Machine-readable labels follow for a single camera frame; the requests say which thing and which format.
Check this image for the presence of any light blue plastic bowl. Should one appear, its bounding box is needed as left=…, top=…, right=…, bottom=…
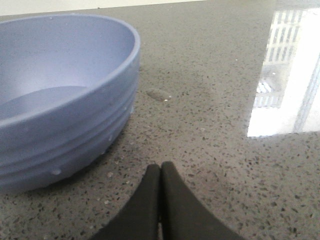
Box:
left=0, top=13, right=141, bottom=194

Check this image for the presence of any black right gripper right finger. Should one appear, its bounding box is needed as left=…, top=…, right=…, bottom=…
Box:
left=161, top=161, right=243, bottom=240

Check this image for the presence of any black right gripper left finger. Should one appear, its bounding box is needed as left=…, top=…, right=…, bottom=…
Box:
left=91, top=164, right=161, bottom=240

